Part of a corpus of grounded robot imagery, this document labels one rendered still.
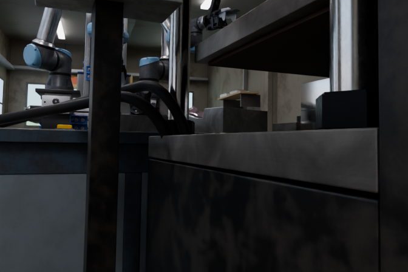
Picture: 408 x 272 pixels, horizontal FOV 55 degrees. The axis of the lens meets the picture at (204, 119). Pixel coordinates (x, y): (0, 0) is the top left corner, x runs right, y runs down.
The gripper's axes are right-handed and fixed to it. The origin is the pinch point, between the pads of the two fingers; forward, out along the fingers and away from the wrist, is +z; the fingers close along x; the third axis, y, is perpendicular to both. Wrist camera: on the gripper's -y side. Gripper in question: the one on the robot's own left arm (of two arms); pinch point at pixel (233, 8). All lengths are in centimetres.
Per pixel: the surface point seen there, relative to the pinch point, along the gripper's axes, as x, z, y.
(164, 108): 60, 15, 48
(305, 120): 46, 68, 55
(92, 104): 112, 60, 46
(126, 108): 74, 10, 47
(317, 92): 46, 73, 47
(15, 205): 118, 20, 72
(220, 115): 42, 27, 52
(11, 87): -130, -828, -31
